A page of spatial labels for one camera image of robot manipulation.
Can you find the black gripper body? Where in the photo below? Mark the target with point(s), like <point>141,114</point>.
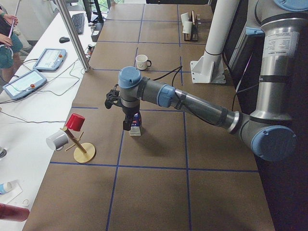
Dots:
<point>128,111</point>

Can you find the white cup on rack upper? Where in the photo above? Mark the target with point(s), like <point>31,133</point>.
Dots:
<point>185,17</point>

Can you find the white smiley mug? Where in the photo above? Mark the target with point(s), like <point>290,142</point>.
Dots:
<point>142,62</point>

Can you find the white cup on rack lower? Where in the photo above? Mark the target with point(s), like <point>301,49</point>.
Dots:
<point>187,27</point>

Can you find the wooden mug tree stand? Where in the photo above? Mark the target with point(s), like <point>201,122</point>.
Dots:
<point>84,152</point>

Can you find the white grey mug on stand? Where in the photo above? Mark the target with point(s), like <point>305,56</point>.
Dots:
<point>57,140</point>

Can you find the black wire cup rack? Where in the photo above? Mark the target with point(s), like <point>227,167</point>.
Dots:
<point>194,34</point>

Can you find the blue milk carton green cap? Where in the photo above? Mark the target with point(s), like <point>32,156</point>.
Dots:
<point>136,125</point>

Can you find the white cup on rack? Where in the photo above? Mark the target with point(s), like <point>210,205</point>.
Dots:
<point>185,17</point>
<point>187,27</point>

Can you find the black keyboard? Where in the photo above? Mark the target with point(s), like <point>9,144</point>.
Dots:
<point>78,22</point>

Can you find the black computer mouse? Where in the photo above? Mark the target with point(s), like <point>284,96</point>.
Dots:
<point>64,39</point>

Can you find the teach pendant far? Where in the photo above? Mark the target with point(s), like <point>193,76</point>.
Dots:
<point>50,60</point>

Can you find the red cylinder bottle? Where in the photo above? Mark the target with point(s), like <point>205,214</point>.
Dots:
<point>13,213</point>

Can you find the white mounting pole with base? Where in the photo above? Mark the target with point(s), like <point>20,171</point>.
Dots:
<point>209,68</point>

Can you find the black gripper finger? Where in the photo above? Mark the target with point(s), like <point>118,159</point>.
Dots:
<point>127,123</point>

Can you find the teach pendant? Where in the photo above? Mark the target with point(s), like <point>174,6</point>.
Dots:
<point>50,60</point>
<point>25,84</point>

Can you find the red cup on stand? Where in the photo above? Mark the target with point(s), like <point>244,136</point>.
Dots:
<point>75,122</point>

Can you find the person in teal shorts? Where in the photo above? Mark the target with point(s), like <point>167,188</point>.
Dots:
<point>10,46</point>

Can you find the white tube on paper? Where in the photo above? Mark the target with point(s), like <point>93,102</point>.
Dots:
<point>5,188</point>

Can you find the teach pendant near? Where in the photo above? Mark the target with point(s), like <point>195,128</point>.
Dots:
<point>25,84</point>

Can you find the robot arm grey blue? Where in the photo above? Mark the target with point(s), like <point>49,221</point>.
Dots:
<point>276,129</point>

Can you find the aluminium frame post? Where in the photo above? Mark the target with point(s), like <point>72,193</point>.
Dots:
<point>64,12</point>

